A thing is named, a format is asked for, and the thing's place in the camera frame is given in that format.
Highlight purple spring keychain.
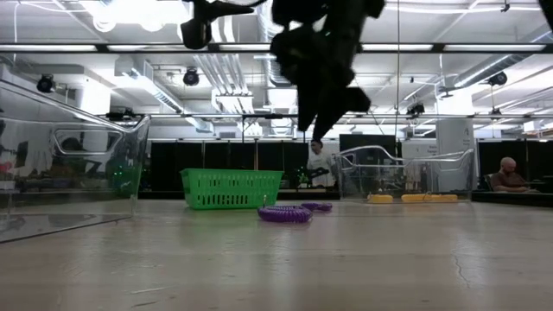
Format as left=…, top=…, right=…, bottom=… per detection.
left=257, top=194, right=314, bottom=225
left=300, top=201, right=334, bottom=213

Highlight clear plastic bin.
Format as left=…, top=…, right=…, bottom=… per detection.
left=334, top=144, right=476, bottom=204
left=0, top=79, right=152, bottom=244

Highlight yellow items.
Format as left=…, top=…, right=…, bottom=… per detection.
left=400, top=193, right=460, bottom=205

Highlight black aluminium table frame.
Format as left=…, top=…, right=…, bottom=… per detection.
left=137, top=188, right=553, bottom=203

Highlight green plastic basket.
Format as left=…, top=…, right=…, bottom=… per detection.
left=180, top=168, right=285, bottom=212

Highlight orange spring keychain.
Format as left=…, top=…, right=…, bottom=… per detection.
left=366, top=193, right=395, bottom=205

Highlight person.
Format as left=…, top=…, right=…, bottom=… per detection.
left=305, top=138, right=339, bottom=188
left=489, top=156, right=540, bottom=194

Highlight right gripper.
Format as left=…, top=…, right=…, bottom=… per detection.
left=270, top=23, right=372, bottom=142

